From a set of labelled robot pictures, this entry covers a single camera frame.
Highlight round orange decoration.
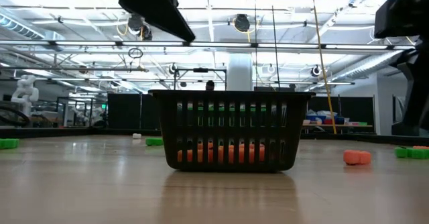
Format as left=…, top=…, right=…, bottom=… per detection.
left=176, top=149, right=194, bottom=163

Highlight grey cloth cover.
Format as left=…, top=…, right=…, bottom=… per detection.
left=392, top=95, right=408, bottom=123

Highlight wide green block decoration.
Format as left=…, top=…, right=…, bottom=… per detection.
left=407, top=148, right=429, bottom=160
left=0, top=138, right=20, bottom=149

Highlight wooden side table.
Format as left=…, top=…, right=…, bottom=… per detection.
left=303, top=123, right=373, bottom=134

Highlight white plastic bags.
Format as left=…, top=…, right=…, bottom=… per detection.
left=306, top=109, right=338, bottom=117

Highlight white round column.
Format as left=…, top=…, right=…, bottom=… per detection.
left=227, top=52, right=253, bottom=91

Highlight orange pumpkin decoration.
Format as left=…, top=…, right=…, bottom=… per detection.
left=343, top=149, right=373, bottom=166

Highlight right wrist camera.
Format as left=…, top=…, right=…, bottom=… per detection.
left=374, top=0, right=420, bottom=39

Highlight black plastic slotted basket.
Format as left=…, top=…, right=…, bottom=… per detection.
left=148, top=89, right=318, bottom=173

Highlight black framed glass enclosure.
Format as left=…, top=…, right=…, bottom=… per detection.
left=56, top=96, right=109, bottom=128

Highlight black curved cable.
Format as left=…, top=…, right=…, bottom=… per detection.
left=0, top=105, right=31, bottom=127

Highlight long ceiling light bar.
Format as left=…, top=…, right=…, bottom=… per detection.
left=0, top=40, right=416, bottom=51

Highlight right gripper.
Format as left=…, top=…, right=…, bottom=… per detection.
left=390, top=36, right=429, bottom=131

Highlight grey horizontal pipe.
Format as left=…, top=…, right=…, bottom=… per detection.
left=0, top=66, right=150, bottom=72

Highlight black partition panel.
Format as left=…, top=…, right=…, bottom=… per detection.
left=107, top=93, right=162, bottom=131

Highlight black table edge frame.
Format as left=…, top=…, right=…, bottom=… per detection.
left=0, top=126, right=429, bottom=147

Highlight long orange bone decoration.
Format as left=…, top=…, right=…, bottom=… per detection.
left=197, top=142, right=237, bottom=163

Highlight black hanging cable loop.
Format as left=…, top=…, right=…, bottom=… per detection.
left=127, top=47, right=144, bottom=60

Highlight black chair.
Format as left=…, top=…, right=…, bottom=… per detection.
left=391, top=121, right=420, bottom=137

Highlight yellow hanging strap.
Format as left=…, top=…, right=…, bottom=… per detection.
left=310, top=0, right=338, bottom=135

